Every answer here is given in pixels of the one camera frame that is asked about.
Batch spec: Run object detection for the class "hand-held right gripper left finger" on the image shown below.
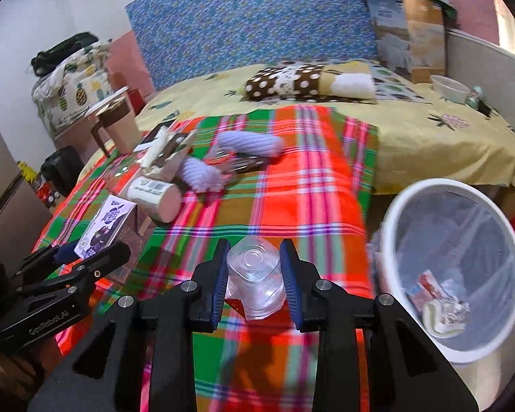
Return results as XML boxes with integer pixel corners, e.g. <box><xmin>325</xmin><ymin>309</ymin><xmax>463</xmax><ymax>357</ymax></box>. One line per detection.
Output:
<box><xmin>28</xmin><ymin>238</ymin><xmax>232</xmax><ymax>412</ymax></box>

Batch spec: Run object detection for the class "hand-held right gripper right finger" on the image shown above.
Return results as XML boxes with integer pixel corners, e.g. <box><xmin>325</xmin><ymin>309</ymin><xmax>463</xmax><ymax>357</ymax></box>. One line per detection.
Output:
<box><xmin>279</xmin><ymin>238</ymin><xmax>485</xmax><ymax>412</ymax></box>

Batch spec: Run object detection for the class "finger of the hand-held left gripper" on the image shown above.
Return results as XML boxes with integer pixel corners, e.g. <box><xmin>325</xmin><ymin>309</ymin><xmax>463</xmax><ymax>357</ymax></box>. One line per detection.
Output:
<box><xmin>11</xmin><ymin>243</ymin><xmax>85</xmax><ymax>282</ymax></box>
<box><xmin>11</xmin><ymin>242</ymin><xmax>132</xmax><ymax>297</ymax></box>

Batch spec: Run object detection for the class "clear plastic cup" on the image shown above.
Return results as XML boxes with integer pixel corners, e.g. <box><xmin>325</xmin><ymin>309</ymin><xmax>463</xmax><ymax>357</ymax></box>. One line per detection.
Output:
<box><xmin>226</xmin><ymin>236</ymin><xmax>287</xmax><ymax>320</ymax></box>

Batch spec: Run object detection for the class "purple printed carton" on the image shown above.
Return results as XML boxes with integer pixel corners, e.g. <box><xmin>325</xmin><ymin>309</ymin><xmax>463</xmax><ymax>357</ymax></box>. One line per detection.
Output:
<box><xmin>75</xmin><ymin>195</ymin><xmax>151</xmax><ymax>284</ymax></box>

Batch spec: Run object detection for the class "white cylindrical can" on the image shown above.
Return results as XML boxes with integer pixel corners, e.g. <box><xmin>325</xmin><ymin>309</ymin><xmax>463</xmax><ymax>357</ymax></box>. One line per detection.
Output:
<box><xmin>126</xmin><ymin>175</ymin><xmax>183</xmax><ymax>224</ymax></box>

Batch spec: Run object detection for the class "cream paper wrapper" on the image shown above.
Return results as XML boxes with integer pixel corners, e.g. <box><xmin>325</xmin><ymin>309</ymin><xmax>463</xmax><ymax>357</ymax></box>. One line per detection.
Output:
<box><xmin>141</xmin><ymin>126</ymin><xmax>197</xmax><ymax>182</ymax></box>

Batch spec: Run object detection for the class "white round trash bin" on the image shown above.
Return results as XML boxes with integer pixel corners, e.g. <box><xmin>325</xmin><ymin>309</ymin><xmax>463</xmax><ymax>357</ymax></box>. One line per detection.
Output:
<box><xmin>371</xmin><ymin>179</ymin><xmax>515</xmax><ymax>365</ymax></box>

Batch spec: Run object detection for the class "red printed packet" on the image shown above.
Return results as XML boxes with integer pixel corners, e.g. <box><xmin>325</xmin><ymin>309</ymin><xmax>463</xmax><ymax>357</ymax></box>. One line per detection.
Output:
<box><xmin>35</xmin><ymin>181</ymin><xmax>61</xmax><ymax>205</ymax></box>

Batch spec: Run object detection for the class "black backpack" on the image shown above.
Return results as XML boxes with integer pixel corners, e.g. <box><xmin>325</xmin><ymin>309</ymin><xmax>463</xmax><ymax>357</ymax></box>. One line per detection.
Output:
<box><xmin>41</xmin><ymin>146</ymin><xmax>85</xmax><ymax>199</ymax></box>

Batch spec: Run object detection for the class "red green plaid cloth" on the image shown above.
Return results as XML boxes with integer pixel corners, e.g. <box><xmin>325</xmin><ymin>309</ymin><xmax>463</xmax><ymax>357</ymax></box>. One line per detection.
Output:
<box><xmin>32</xmin><ymin>105</ymin><xmax>378</xmax><ymax>412</ymax></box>

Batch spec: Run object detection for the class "lilac knitted slipper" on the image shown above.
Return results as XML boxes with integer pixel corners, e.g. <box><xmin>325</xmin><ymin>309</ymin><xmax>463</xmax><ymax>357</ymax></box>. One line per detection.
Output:
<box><xmin>217</xmin><ymin>131</ymin><xmax>284</xmax><ymax>160</ymax></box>
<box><xmin>179</xmin><ymin>158</ymin><xmax>229</xmax><ymax>195</ymax></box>

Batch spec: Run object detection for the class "pink storage box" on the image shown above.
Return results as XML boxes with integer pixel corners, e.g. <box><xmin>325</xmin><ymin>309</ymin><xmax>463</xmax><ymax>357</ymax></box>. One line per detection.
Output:
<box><xmin>54</xmin><ymin>107</ymin><xmax>109</xmax><ymax>156</ymax></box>

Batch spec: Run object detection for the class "white smartphone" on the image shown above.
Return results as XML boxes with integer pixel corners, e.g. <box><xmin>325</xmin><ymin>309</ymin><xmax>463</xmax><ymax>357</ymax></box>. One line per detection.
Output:
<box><xmin>133</xmin><ymin>124</ymin><xmax>173</xmax><ymax>153</ymax></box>

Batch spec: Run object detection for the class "beige mug with lid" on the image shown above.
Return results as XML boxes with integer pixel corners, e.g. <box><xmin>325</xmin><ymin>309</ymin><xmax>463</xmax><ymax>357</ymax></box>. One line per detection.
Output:
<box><xmin>86</xmin><ymin>87</ymin><xmax>142</xmax><ymax>156</ymax></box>

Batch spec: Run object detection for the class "red white wrapper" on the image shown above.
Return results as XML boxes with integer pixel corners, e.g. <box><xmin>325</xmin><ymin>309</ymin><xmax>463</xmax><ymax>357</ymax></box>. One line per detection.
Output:
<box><xmin>405</xmin><ymin>270</ymin><xmax>445</xmax><ymax>305</ymax></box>

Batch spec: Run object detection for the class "crumpled white wrapper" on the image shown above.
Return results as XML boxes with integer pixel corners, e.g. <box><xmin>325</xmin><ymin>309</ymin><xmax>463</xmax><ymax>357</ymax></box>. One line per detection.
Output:
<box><xmin>421</xmin><ymin>296</ymin><xmax>470</xmax><ymax>337</ymax></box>

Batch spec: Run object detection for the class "pineapple printed bedding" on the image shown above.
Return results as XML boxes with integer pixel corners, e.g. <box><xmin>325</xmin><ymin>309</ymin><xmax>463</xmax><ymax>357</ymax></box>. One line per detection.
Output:
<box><xmin>31</xmin><ymin>41</ymin><xmax>112</xmax><ymax>139</ymax></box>

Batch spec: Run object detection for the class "red container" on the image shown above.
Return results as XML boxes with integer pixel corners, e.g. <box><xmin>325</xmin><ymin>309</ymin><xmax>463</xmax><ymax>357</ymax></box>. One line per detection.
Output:
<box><xmin>128</xmin><ymin>88</ymin><xmax>145</xmax><ymax>113</ymax></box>

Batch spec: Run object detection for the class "clear bin liner bag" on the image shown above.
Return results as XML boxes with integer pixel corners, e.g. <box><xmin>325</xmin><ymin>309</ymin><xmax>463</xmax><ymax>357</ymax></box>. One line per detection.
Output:
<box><xmin>395</xmin><ymin>193</ymin><xmax>515</xmax><ymax>350</ymax></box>

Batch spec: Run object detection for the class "yellow pineapple bed sheet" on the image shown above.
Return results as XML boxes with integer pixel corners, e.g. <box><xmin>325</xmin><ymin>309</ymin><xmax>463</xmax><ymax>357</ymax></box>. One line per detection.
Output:
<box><xmin>79</xmin><ymin>60</ymin><xmax>515</xmax><ymax>194</ymax></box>

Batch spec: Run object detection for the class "brown polka dot pillow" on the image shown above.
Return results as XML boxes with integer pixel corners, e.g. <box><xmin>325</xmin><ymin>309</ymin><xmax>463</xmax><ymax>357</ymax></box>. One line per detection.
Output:
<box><xmin>242</xmin><ymin>61</ymin><xmax>372</xmax><ymax>104</ymax></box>

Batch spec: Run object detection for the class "black duffel bag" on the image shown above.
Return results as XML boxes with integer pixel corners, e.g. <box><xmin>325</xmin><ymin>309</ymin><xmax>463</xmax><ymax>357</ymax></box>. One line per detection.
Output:
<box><xmin>31</xmin><ymin>32</ymin><xmax>100</xmax><ymax>73</ymax></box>

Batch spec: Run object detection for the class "white fluffy towel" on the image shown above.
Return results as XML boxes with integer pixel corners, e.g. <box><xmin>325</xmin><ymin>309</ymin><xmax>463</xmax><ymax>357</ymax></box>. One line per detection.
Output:
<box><xmin>335</xmin><ymin>73</ymin><xmax>377</xmax><ymax>100</ymax></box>

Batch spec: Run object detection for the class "white patterned cloth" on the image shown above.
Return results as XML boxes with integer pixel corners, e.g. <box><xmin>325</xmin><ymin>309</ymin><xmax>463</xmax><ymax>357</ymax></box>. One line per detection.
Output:
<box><xmin>370</xmin><ymin>64</ymin><xmax>432</xmax><ymax>104</ymax></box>

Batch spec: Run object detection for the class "white bowl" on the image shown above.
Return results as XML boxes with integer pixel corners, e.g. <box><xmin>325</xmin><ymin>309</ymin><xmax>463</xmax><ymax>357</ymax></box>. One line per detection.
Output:
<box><xmin>430</xmin><ymin>74</ymin><xmax>470</xmax><ymax>104</ymax></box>

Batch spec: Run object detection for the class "blue patterned headboard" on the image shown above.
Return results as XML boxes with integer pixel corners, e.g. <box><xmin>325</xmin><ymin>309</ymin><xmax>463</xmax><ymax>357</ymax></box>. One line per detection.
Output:
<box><xmin>124</xmin><ymin>0</ymin><xmax>402</xmax><ymax>93</ymax></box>

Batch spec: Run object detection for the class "printed cardboard box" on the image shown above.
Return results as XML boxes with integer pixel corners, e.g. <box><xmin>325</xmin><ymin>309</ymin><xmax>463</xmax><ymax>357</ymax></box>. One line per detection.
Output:
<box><xmin>359</xmin><ymin>0</ymin><xmax>456</xmax><ymax>83</ymax></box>

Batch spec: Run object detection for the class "grey bed board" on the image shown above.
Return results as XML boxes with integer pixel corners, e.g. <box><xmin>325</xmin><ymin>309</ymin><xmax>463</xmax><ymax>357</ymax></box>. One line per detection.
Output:
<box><xmin>444</xmin><ymin>28</ymin><xmax>515</xmax><ymax>117</ymax></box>

